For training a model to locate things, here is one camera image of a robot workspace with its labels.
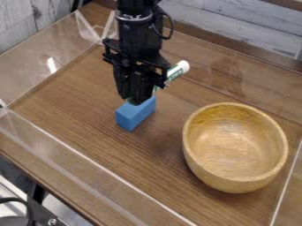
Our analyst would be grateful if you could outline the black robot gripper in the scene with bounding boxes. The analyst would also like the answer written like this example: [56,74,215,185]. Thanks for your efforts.
[103,14,172,105]

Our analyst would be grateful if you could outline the brown wooden bowl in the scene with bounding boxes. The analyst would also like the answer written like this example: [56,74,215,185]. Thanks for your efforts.
[182,102,289,193]

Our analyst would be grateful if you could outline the black metal table bracket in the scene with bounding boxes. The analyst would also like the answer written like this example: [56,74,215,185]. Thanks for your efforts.
[25,183,68,226]

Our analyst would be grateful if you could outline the blue foam block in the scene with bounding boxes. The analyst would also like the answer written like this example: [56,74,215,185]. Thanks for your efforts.
[116,96,156,132]

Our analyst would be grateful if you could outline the clear acrylic tray wall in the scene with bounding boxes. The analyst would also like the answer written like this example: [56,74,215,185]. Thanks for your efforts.
[0,4,302,226]

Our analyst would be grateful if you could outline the green dry erase marker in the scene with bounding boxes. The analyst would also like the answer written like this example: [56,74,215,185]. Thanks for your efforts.
[154,60,190,92]

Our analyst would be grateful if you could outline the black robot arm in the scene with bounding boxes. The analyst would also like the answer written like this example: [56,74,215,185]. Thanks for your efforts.
[103,0,175,106]

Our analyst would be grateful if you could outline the black cable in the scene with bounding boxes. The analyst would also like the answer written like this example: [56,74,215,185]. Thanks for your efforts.
[0,197,35,226]

